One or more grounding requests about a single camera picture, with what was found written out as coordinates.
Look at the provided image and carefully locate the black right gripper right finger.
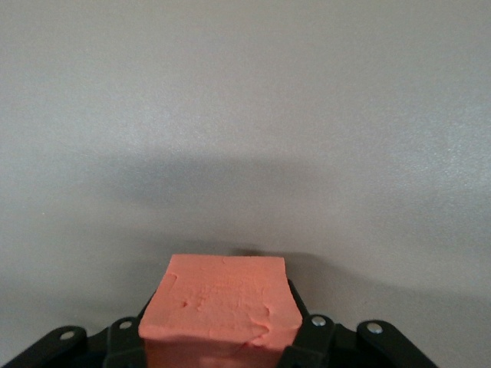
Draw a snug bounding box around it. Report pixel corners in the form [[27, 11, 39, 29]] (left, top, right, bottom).
[[278, 279, 438, 368]]

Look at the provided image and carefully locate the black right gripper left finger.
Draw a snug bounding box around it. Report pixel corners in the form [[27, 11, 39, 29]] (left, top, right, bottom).
[[0, 316, 149, 368]]

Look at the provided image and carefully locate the orange foam block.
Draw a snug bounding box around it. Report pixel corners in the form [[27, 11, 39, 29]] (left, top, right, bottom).
[[138, 253, 304, 368]]

